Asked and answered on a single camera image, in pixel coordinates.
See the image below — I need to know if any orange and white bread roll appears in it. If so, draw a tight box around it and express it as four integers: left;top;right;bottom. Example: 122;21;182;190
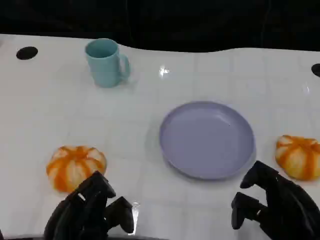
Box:
46;145;108;193
275;134;320;182

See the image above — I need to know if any pale green mug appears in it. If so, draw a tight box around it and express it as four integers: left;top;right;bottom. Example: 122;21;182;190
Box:
84;38;132;89

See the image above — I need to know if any lilac plate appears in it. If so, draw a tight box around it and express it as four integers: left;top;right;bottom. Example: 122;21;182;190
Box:
159;100;257;181

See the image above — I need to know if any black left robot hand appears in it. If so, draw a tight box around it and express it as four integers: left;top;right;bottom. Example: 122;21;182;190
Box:
43;171;136;240

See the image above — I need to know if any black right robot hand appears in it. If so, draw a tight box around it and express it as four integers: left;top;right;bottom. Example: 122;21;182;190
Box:
231;160;320;240

